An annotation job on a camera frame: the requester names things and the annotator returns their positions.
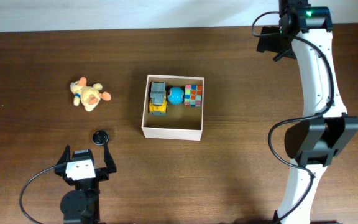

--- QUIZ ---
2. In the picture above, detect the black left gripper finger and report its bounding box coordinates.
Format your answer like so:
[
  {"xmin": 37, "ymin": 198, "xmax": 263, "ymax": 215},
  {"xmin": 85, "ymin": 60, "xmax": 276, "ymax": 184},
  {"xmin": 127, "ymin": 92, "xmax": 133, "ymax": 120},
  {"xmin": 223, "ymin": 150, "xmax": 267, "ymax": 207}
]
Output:
[
  {"xmin": 57, "ymin": 145, "xmax": 70, "ymax": 165},
  {"xmin": 103, "ymin": 142, "xmax": 117, "ymax": 173}
]

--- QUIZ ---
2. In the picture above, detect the yellow grey toy truck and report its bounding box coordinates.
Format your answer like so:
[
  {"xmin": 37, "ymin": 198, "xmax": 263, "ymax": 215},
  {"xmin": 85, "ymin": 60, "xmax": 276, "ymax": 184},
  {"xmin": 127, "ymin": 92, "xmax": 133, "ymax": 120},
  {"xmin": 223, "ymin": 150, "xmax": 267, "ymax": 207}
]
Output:
[{"xmin": 149, "ymin": 82, "xmax": 167, "ymax": 116}]

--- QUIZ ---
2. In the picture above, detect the blue toy ball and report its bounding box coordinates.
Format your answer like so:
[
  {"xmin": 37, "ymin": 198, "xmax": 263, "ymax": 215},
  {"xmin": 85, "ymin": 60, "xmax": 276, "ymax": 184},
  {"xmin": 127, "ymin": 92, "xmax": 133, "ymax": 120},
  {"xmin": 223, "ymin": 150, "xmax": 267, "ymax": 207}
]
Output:
[{"xmin": 168, "ymin": 87, "xmax": 185, "ymax": 105}]

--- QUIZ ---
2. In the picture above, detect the colourful puzzle cube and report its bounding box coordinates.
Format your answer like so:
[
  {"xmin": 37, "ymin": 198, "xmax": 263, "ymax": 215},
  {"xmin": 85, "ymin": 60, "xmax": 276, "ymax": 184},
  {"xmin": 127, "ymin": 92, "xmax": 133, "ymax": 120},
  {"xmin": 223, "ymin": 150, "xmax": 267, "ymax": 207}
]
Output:
[{"xmin": 184, "ymin": 85, "xmax": 203, "ymax": 107}]

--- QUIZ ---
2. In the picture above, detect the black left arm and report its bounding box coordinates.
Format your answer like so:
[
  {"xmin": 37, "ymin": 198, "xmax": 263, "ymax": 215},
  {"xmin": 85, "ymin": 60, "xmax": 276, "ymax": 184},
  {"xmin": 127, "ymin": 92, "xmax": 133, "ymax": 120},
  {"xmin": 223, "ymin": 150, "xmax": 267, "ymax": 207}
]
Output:
[{"xmin": 54, "ymin": 141, "xmax": 117, "ymax": 224}]

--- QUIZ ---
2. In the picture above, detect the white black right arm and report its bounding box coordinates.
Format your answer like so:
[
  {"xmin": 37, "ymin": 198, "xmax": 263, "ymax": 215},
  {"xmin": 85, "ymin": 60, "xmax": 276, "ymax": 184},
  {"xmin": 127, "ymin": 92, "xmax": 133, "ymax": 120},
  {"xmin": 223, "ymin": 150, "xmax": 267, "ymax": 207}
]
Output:
[{"xmin": 252, "ymin": 0, "xmax": 358, "ymax": 223}]

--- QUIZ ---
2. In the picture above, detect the black round lid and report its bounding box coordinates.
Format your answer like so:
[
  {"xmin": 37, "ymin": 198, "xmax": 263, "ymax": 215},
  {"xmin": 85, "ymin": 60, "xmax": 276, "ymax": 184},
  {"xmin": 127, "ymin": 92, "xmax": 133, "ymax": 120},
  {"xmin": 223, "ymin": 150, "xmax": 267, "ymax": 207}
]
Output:
[{"xmin": 92, "ymin": 130, "xmax": 109, "ymax": 146}]

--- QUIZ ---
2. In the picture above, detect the yellow plush duck toy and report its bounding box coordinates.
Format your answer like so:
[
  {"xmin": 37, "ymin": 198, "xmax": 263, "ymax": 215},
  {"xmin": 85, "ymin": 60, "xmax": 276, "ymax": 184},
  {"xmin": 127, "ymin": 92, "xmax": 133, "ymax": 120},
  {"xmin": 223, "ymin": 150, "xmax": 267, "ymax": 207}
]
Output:
[{"xmin": 70, "ymin": 77, "xmax": 111, "ymax": 112}]

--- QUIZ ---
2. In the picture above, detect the pink cardboard box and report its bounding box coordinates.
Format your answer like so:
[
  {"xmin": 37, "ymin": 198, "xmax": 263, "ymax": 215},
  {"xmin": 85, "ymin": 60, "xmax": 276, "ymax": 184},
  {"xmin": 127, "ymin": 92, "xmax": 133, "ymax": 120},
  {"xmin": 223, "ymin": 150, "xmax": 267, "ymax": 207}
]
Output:
[{"xmin": 141, "ymin": 75, "xmax": 204, "ymax": 141}]

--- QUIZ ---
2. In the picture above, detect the black left camera cable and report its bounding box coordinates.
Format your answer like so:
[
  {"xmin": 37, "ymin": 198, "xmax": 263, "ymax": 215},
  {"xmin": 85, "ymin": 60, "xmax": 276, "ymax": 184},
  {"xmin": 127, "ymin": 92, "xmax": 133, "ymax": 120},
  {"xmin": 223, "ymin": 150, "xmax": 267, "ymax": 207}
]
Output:
[{"xmin": 19, "ymin": 164, "xmax": 59, "ymax": 224}]

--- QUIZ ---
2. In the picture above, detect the black camera cable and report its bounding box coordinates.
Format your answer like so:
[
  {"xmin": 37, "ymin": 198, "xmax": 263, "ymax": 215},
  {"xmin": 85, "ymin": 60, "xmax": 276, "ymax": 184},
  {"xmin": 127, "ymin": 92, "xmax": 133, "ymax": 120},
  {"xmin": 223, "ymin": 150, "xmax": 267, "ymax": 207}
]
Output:
[
  {"xmin": 19, "ymin": 164, "xmax": 59, "ymax": 224},
  {"xmin": 251, "ymin": 11, "xmax": 336, "ymax": 224}
]

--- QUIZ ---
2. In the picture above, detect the black right camera cable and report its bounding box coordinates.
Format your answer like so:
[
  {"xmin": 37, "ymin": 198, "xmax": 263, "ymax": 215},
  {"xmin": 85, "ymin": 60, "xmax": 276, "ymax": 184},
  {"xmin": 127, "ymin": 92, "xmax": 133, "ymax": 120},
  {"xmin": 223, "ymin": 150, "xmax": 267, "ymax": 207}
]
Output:
[{"xmin": 251, "ymin": 11, "xmax": 336, "ymax": 224}]

